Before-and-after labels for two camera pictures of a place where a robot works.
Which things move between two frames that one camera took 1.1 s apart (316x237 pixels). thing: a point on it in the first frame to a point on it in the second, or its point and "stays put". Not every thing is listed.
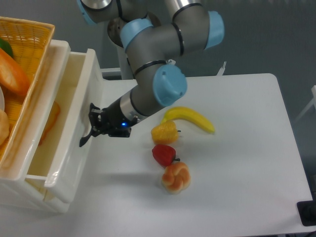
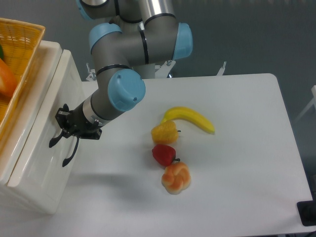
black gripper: (115, 123) to (78, 125)
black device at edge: (307, 211) stays put
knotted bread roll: (176, 178) stays put
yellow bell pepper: (165, 133) stays put
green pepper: (5, 46) to (1, 52)
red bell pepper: (164, 155) stays put
